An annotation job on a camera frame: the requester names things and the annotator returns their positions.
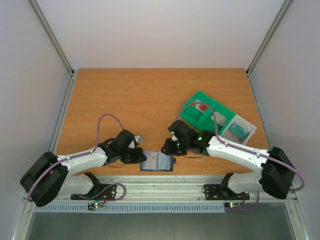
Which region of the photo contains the grey slotted cable duct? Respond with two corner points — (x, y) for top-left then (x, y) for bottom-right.
(34, 202), (225, 214)

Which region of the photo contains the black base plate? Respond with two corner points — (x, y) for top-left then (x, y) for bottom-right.
(201, 184), (250, 201)
(70, 184), (117, 201)

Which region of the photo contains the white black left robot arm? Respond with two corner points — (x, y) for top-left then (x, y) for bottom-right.
(20, 129), (175, 207)

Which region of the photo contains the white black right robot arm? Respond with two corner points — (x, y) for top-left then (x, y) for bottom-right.
(161, 120), (295, 200)

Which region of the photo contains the pale card with pink print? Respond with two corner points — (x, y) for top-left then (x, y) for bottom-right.
(144, 150), (158, 170)

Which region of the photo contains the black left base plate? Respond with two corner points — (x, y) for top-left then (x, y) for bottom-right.
(70, 184), (117, 201)

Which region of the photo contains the aluminium frame rail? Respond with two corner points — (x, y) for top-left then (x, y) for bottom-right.
(22, 174), (298, 203)

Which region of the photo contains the teal card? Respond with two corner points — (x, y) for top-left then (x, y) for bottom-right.
(229, 122), (250, 140)

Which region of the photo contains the white card with red circles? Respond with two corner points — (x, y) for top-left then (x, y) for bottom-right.
(192, 99), (208, 113)

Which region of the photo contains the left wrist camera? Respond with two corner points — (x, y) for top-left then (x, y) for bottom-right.
(134, 135), (143, 145)

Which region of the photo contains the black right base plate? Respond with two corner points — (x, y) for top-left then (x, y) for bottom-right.
(201, 184), (250, 201)

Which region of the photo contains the dark blue card holder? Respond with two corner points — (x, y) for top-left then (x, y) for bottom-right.
(140, 151), (176, 172)

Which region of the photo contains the grey white card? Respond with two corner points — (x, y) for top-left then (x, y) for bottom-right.
(210, 111), (229, 127)

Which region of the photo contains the green plastic bin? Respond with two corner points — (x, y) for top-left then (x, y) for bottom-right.
(180, 91), (218, 132)

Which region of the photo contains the white translucent plastic bin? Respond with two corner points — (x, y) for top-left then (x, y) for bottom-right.
(220, 114), (257, 145)

